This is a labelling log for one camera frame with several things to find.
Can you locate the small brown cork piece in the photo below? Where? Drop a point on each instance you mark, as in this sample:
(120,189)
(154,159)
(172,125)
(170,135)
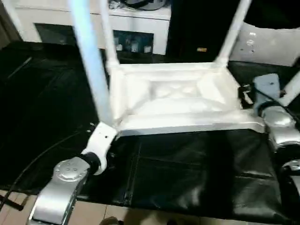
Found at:
(201,49)

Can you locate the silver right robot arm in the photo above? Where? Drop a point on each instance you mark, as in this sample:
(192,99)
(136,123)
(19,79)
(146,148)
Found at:
(279,122)

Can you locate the small white jar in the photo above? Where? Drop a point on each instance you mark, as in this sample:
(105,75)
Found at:
(146,49)
(134,48)
(119,47)

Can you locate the dark brown shoe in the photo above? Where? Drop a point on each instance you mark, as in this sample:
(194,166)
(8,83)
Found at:
(110,221)

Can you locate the white plastic table leg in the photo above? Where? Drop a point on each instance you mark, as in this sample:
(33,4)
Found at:
(109,35)
(232,30)
(290,89)
(89,58)

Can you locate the grey printed cushion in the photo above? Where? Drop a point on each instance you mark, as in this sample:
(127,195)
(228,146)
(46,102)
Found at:
(269,42)

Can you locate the black sofa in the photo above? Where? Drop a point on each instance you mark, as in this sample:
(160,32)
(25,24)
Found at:
(192,28)

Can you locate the metal parts clutter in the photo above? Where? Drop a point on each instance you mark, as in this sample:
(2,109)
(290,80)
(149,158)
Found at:
(117,3)

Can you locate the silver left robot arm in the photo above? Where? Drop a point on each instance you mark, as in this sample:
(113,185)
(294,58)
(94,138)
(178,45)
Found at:
(58,192)

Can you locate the white plastic table top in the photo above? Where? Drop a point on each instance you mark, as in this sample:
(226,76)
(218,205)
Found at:
(175,117)

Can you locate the white cabinet with glass doors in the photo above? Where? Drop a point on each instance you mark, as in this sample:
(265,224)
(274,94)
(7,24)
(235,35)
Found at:
(140,23)

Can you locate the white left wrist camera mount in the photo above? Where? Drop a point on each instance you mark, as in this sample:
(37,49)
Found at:
(100,140)

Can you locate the black work mat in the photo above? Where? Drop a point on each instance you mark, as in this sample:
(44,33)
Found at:
(175,175)

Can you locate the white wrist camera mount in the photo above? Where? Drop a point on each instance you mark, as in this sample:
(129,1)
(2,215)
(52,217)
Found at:
(100,140)
(267,82)

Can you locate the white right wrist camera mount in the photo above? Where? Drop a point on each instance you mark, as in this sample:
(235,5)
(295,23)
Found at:
(267,82)

